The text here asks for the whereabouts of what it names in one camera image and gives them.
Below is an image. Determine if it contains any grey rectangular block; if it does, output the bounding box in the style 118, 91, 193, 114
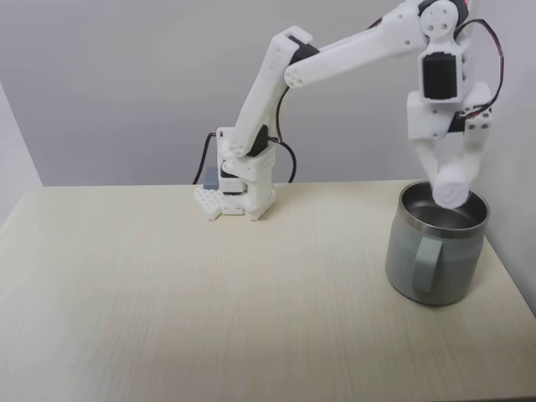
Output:
201, 167, 221, 190

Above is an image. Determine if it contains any white gauze dressing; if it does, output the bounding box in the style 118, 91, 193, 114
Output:
430, 156, 479, 209

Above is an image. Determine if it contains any grey-green steel mug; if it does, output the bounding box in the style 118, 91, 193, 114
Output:
384, 179, 491, 307

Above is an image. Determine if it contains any thin black cable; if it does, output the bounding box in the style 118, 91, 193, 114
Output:
192, 131, 219, 186

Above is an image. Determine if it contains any red black servo wire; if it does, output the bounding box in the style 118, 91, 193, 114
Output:
454, 18, 506, 123

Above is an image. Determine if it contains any black power cable with plug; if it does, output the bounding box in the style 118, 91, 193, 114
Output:
269, 136, 298, 184

